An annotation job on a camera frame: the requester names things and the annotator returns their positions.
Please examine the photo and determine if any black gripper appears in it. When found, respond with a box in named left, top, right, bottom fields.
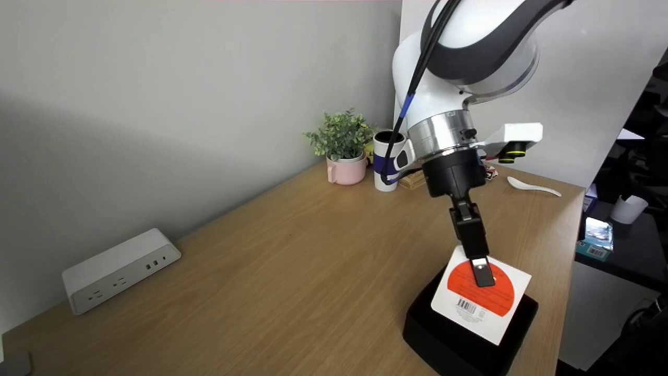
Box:
left=421, top=147, right=498, bottom=290

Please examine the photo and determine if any white red box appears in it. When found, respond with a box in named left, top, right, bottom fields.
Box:
left=428, top=245, right=534, bottom=346

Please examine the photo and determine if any black square box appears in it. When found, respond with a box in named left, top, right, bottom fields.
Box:
left=401, top=267, right=542, bottom=376

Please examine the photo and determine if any teal product box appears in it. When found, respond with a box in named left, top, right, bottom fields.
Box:
left=574, top=215, right=618, bottom=263

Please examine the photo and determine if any white power strip box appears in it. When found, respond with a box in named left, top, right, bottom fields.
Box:
left=62, top=228, right=185, bottom=317

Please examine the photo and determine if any white ceramic spoon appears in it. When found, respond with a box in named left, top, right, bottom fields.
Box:
left=505, top=174, right=564, bottom=201

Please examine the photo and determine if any wooden coaster stack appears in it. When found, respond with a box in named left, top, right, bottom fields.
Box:
left=400, top=166, right=431, bottom=192

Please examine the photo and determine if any white cup with blue band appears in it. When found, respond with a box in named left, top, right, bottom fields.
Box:
left=373, top=129, right=409, bottom=195

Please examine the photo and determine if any white cabinet side panel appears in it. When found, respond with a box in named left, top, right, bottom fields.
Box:
left=557, top=258, right=660, bottom=371

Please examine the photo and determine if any white paper roll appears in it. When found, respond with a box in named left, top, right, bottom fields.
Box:
left=610, top=192, right=652, bottom=228

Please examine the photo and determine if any green plant in pink pot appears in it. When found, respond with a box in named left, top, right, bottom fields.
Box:
left=304, top=109, right=376, bottom=187

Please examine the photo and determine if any black side desk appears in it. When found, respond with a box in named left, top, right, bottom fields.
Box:
left=574, top=197, right=668, bottom=294

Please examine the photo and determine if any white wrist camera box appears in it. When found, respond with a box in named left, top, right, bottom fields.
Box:
left=479, top=121, right=545, bottom=167

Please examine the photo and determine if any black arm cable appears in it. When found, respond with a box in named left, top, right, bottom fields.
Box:
left=392, top=0, right=462, bottom=138

